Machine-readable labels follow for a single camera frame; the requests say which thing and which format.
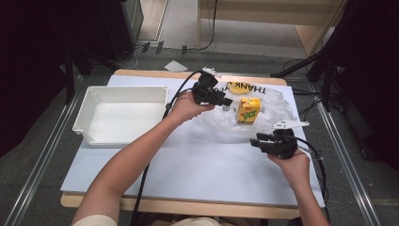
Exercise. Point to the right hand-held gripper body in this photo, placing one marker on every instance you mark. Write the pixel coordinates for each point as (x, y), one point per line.
(282, 146)

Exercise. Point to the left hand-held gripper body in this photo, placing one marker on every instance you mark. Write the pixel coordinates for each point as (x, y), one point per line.
(205, 91)

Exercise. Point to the yellow juice carton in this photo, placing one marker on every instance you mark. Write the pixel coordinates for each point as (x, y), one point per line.
(248, 110)

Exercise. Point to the clear plastic bag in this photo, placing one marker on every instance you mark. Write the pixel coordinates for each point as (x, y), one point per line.
(273, 106)

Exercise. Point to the person's left hand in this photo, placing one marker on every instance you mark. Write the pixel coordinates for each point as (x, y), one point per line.
(186, 108)

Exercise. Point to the person's right hand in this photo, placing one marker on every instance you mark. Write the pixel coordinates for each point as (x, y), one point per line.
(296, 168)

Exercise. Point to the white paper sheet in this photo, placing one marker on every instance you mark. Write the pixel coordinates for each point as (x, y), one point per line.
(175, 66)

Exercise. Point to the small black floor block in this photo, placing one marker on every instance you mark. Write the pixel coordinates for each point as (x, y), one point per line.
(184, 49)
(146, 47)

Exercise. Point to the pale blue table mat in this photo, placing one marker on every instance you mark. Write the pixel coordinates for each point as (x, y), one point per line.
(219, 175)

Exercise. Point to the white plastic bin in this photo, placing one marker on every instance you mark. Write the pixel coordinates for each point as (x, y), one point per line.
(125, 117)

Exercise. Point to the black metal stand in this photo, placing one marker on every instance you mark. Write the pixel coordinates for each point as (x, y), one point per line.
(69, 78)
(326, 72)

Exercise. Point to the wooden furniture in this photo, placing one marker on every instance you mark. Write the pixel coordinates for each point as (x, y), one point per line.
(251, 12)

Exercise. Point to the wooden table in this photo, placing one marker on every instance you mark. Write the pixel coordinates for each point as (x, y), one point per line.
(188, 209)

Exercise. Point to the person's beige clothing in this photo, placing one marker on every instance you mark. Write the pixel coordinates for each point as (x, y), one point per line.
(197, 222)

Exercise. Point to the black cabinet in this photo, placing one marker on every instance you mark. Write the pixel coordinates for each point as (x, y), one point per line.
(120, 28)

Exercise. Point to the metal floor rail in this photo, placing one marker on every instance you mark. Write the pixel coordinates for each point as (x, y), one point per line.
(348, 166)
(40, 166)

